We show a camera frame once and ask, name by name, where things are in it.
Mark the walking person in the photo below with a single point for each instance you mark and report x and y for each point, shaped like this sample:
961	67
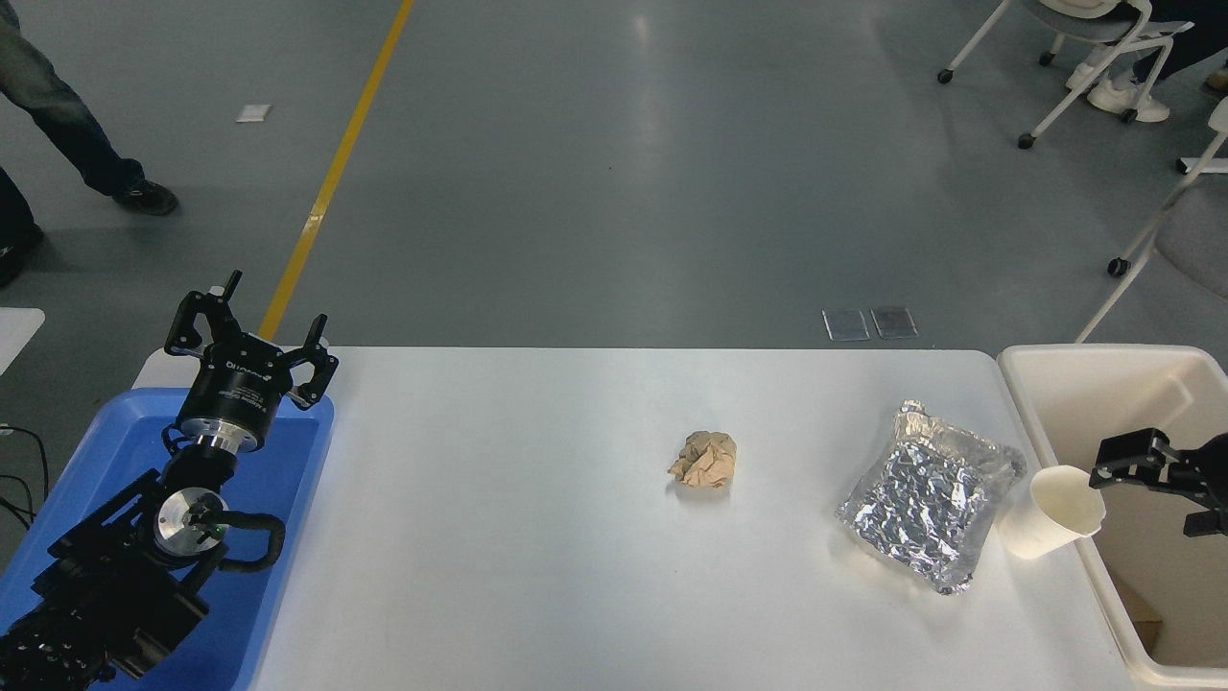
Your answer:
67	125

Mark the seated person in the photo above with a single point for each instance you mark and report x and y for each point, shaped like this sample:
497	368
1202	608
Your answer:
1137	101

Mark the silver foil tray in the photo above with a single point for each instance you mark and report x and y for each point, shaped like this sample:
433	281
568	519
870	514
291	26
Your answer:
926	499

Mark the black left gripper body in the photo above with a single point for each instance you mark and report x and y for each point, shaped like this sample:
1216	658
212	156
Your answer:
235	389

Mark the white chair with grey seat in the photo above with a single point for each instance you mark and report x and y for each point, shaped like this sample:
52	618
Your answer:
1199	230
1094	27

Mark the white side table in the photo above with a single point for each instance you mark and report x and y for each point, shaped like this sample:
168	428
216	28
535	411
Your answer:
14	336

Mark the blue plastic tray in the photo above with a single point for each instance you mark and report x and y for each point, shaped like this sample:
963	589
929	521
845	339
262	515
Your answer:
278	461

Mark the metal floor plate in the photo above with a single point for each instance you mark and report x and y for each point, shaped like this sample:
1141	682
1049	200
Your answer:
894	323
846	325

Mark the crumpled tan paper ball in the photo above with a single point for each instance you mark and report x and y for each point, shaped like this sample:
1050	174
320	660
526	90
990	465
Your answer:
705	461

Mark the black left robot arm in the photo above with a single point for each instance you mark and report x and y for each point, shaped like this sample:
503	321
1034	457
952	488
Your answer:
106	576

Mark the large pale plastic bin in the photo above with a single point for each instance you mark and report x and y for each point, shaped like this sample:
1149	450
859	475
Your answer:
1103	384

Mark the white paper cup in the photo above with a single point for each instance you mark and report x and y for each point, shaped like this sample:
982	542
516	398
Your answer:
1050	513

